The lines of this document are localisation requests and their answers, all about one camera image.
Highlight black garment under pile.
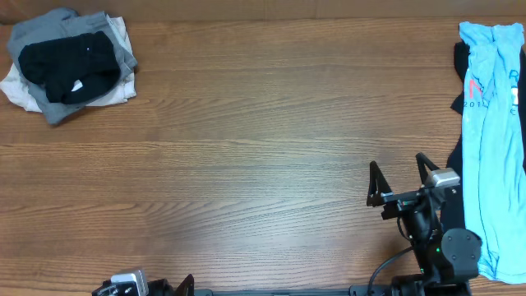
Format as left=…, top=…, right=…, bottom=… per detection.
left=441, top=41, right=525, bottom=230

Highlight white folded garment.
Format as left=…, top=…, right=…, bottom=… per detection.
left=1, top=16, right=136, bottom=113

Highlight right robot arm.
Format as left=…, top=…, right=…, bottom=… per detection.
left=365, top=153, right=482, bottom=295

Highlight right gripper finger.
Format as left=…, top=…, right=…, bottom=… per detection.
left=415, top=152, right=439, bottom=185
left=367, top=161, right=393, bottom=207

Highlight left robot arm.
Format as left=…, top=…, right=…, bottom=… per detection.
left=91, top=270, right=195, bottom=296

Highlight light blue t-shirt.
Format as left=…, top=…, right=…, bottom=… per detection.
left=459, top=21, right=525, bottom=284

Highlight black polo shirt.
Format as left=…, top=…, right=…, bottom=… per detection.
left=18, top=31, right=121, bottom=104

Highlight grey folded trousers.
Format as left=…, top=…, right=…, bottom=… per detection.
left=7, top=7, right=138, bottom=125

